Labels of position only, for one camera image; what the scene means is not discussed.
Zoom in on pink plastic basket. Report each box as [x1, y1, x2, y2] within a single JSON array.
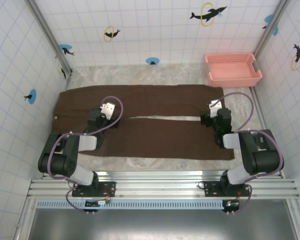
[[204, 52, 263, 89]]

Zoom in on aluminium corner post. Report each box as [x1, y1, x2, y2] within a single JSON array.
[[26, 0, 74, 91], [253, 0, 295, 66]]

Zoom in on white slotted cable duct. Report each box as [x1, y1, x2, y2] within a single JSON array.
[[36, 199, 227, 210]]

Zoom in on brown long pants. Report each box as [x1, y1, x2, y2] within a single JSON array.
[[51, 84, 236, 161]]

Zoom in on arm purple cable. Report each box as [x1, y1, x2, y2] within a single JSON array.
[[47, 96, 125, 215], [212, 92, 284, 215]]

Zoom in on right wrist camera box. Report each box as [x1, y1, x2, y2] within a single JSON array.
[[208, 99, 223, 112]]

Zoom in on small black controller board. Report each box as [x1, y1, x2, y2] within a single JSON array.
[[222, 199, 241, 210], [84, 198, 111, 209]]

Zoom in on large dolphin yellow ring sticker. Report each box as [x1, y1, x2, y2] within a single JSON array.
[[200, 1, 228, 28]]

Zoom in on red base wires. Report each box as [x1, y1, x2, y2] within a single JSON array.
[[101, 185, 115, 200]]

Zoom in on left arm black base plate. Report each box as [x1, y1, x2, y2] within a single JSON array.
[[71, 179, 117, 199]]

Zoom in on blue oval shark sticker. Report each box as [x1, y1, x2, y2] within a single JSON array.
[[58, 43, 76, 57]]

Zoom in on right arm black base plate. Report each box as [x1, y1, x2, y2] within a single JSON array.
[[198, 179, 251, 199]]

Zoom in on blue oval wall sticker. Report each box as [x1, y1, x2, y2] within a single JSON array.
[[261, 13, 275, 30]]

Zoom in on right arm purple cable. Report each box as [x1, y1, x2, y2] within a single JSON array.
[[212, 92, 284, 215]]

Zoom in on grey metal sheet panel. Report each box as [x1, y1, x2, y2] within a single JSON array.
[[27, 208, 299, 240]]

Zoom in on aluminium rail beam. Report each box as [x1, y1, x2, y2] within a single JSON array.
[[27, 171, 300, 201]]

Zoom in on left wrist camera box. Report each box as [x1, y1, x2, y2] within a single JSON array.
[[100, 102, 116, 120]]

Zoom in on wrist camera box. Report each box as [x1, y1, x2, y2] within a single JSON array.
[[208, 99, 223, 112], [100, 102, 116, 120]]

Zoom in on blue oval seal sticker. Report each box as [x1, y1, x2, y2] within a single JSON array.
[[23, 88, 38, 105], [145, 57, 161, 66]]

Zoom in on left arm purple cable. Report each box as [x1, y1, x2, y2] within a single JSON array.
[[47, 96, 125, 215]]

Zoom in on small dolphin yellow ring sticker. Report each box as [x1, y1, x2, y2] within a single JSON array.
[[103, 25, 122, 43]]

